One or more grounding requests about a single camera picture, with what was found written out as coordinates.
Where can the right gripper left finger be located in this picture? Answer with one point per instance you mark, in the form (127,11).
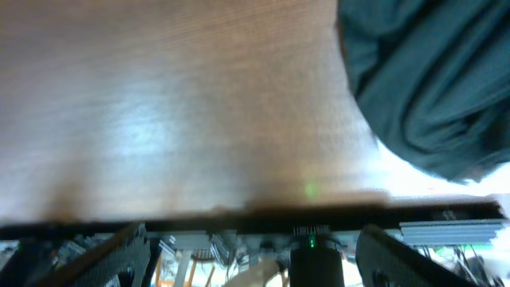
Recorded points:
(126,254)

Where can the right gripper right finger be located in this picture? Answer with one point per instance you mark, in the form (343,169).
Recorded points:
(384,261)

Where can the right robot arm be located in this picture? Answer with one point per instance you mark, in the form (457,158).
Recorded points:
(314,261)

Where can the black garment with white letters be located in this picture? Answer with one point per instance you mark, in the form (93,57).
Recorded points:
(431,79)

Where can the aluminium frame rail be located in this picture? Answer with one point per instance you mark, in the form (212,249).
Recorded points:
(452,233)

